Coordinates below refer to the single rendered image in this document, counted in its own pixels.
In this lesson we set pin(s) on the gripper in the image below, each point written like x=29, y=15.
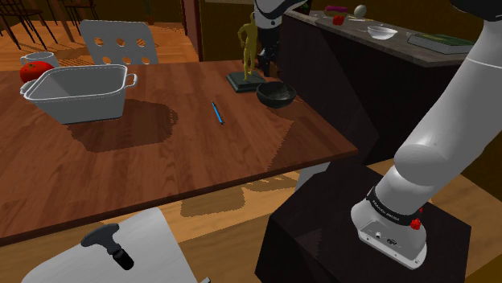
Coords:
x=269, y=43

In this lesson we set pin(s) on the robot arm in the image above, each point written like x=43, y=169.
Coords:
x=443, y=129

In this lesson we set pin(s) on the gold human figure statue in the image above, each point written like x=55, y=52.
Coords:
x=248, y=47

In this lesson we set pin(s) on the black bowl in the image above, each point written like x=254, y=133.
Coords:
x=276, y=96

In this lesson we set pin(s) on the blue pen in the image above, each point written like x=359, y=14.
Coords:
x=217, y=113

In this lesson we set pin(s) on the dark counter with stone top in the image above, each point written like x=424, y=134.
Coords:
x=392, y=98

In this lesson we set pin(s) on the brown wooden table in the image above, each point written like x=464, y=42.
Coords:
x=196, y=156

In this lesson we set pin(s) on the dark wooden chair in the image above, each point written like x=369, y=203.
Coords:
x=80, y=9
x=15, y=15

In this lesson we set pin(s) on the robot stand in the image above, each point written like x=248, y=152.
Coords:
x=313, y=235

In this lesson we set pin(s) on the white mug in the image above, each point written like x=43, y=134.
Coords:
x=45, y=58

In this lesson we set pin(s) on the red tomato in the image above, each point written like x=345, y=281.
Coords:
x=33, y=70

